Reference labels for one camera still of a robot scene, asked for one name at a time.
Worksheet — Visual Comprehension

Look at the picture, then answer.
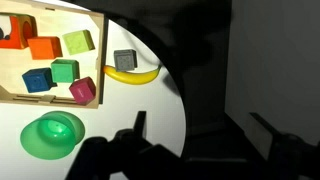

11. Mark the grey cube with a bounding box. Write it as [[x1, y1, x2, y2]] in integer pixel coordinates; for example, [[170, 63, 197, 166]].
[[113, 48, 139, 73]]

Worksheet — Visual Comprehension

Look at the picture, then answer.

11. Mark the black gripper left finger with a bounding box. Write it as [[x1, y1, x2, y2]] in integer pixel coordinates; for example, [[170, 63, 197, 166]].
[[132, 110, 148, 138]]

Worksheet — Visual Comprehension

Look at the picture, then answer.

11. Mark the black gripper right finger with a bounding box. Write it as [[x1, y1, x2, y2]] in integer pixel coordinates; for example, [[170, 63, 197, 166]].
[[248, 112, 285, 162]]

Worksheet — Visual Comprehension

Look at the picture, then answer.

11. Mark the yellow-green cube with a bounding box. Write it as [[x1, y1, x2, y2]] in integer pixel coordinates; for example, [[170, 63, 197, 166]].
[[61, 29, 96, 56]]

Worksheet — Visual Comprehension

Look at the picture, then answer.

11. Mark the orange arch block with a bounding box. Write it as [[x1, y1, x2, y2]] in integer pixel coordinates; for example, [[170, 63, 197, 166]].
[[0, 14, 38, 50]]

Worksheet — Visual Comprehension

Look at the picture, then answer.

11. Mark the green plastic bowl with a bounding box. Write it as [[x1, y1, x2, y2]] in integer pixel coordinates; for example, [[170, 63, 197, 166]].
[[19, 110, 86, 161]]

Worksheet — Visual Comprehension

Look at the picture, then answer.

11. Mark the yellow banana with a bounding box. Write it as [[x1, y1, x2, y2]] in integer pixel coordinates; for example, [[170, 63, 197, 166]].
[[102, 64, 163, 86]]

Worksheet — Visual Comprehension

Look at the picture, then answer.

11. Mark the orange cube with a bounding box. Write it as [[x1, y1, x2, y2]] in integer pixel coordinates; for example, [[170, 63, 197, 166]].
[[27, 35, 64, 61]]

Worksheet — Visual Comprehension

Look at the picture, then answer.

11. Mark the blue cube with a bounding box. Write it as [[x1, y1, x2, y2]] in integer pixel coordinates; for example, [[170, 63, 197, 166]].
[[21, 67, 58, 94]]

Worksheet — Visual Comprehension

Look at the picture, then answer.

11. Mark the green cube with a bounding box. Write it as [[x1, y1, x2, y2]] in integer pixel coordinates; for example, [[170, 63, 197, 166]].
[[50, 58, 81, 84]]

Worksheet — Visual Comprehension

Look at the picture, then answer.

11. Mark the magenta cube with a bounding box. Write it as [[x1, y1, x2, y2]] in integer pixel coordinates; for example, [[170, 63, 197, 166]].
[[68, 76, 97, 105]]

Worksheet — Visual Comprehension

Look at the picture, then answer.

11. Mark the wooden tray box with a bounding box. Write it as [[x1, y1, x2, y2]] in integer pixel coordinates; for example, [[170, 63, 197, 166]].
[[0, 0, 109, 110]]

